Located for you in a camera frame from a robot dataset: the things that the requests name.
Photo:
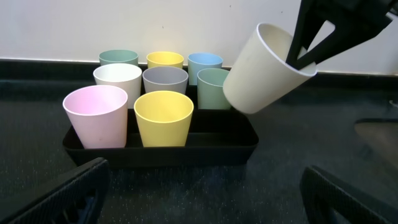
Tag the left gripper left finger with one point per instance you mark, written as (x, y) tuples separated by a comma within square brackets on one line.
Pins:
[(62, 199)]

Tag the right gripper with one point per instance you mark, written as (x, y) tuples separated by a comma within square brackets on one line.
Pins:
[(348, 9)]

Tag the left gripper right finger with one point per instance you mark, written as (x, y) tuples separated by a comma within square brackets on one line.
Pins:
[(335, 199)]

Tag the white cup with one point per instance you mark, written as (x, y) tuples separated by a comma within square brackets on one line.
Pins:
[(118, 76), (261, 77)]

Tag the pink cup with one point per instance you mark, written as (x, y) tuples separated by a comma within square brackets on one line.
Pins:
[(99, 124)]

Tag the yellow cup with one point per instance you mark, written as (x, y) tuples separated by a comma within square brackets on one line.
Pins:
[(163, 124), (164, 59)]

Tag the blue cup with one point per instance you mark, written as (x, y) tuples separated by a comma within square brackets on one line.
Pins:
[(203, 62)]

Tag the green cup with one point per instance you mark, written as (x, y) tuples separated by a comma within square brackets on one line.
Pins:
[(118, 57), (211, 90)]

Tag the black tray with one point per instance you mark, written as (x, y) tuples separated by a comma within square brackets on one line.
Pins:
[(217, 146)]

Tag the grey cup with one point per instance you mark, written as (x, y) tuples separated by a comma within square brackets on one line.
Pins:
[(164, 79)]

